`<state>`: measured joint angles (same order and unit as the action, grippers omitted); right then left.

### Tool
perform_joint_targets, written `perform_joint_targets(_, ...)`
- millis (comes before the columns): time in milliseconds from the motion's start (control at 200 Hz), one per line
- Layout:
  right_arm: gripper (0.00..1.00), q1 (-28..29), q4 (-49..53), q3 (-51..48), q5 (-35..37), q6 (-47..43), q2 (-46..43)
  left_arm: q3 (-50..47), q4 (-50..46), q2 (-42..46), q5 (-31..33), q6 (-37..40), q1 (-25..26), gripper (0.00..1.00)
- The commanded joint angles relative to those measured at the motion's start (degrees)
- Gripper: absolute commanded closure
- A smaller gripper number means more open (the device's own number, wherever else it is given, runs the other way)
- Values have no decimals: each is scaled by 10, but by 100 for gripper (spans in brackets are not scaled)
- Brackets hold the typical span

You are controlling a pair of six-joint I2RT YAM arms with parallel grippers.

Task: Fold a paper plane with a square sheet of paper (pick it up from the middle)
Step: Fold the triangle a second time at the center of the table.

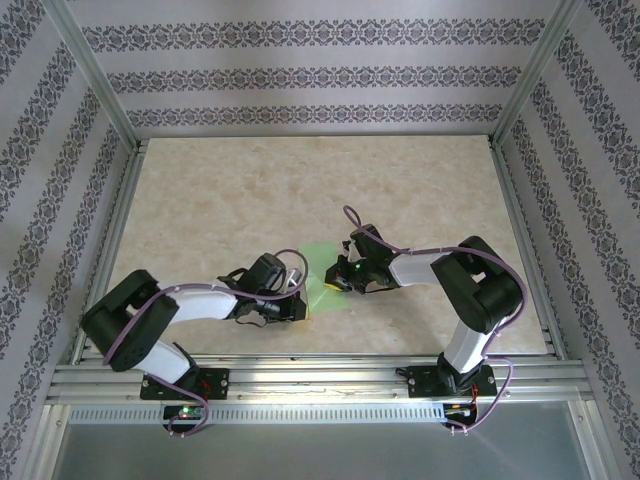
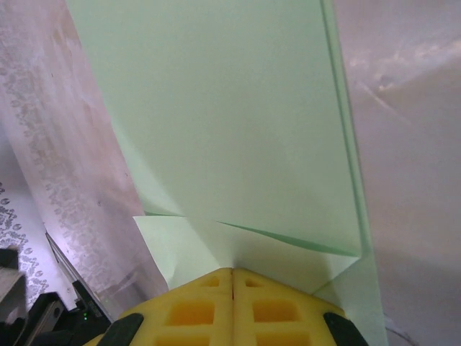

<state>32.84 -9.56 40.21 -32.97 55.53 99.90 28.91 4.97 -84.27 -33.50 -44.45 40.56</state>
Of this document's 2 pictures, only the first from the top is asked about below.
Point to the grey metal sheet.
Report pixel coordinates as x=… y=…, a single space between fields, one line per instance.
x=320 y=450

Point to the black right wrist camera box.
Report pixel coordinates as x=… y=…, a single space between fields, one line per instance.
x=367 y=242

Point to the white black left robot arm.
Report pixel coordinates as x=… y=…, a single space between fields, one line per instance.
x=200 y=305

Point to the wide aluminium rail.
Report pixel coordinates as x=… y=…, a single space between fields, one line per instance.
x=320 y=380

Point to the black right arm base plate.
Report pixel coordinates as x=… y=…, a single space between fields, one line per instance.
x=420 y=382

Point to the small board with green light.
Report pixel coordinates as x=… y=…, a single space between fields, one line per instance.
x=182 y=412

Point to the aluminium side rail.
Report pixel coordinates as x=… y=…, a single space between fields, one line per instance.
x=117 y=220
x=522 y=225

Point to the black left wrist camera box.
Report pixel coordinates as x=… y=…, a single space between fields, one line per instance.
x=265 y=272

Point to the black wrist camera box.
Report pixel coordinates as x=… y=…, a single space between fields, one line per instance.
x=265 y=272
x=367 y=242

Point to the green square paper sheet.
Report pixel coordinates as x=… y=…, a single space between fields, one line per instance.
x=315 y=295

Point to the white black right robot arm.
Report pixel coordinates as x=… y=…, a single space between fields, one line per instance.
x=465 y=350

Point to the aluminium frame post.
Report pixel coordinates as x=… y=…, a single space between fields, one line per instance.
x=535 y=70
x=96 y=70

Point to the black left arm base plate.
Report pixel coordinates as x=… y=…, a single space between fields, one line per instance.
x=215 y=382

